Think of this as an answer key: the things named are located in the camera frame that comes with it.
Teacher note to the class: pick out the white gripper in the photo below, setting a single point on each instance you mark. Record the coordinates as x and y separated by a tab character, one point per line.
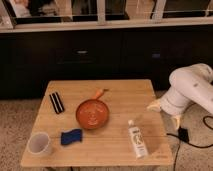
173	103

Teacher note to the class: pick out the white plastic bottle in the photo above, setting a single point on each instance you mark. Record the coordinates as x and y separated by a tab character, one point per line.
137	140

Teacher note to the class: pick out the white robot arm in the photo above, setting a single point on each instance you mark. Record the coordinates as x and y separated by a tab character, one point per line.
187	84

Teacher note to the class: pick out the black power adapter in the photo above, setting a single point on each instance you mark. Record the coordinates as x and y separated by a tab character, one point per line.
183	135

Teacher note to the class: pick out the wooden table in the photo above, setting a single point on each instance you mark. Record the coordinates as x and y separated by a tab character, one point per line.
109	145

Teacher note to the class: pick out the blue sponge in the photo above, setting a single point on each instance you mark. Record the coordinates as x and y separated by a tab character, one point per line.
71	136

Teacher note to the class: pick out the black striped rectangular block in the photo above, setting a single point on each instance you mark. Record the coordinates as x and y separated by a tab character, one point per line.
57	103

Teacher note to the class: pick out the white cup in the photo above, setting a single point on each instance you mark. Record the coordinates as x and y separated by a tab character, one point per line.
39	144

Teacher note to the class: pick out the dark cabinet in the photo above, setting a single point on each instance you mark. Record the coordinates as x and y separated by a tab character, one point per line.
29	60

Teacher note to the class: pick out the orange ceramic bowl with handle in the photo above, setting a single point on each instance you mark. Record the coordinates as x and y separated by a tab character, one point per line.
93	113

